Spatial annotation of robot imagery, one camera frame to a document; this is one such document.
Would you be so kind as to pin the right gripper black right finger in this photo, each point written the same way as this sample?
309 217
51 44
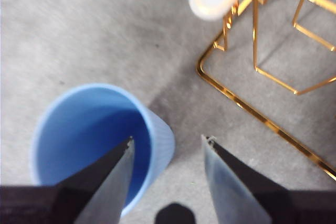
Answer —
262 203

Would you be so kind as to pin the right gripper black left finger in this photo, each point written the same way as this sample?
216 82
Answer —
65 203

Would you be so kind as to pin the blue ribbed cup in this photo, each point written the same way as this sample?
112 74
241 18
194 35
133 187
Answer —
78 129

